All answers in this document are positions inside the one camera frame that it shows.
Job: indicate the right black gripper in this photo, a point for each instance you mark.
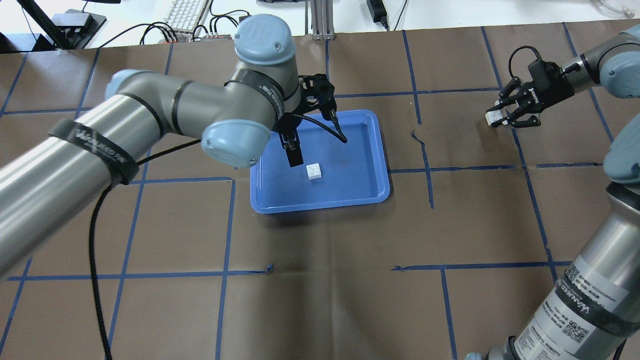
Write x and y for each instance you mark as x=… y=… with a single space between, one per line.
x=549 y=86

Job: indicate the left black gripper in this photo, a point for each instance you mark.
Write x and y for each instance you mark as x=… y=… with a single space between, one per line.
x=288 y=126

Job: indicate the white block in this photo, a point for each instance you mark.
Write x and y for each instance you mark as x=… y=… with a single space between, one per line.
x=313 y=171
x=496 y=118

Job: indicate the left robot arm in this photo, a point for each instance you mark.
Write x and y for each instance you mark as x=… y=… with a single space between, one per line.
x=44 y=188

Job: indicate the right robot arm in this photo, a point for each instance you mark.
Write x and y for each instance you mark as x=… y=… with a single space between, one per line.
x=593 y=308

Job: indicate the blue plastic tray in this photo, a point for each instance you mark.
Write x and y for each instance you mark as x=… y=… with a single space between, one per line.
x=353 y=173

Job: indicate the black power adapter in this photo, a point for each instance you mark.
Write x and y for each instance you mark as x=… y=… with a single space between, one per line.
x=377 y=10

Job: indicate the white keyboard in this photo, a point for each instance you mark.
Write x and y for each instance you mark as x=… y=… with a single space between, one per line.
x=183 y=16

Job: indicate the aluminium frame post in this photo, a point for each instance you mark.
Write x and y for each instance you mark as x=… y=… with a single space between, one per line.
x=322 y=20

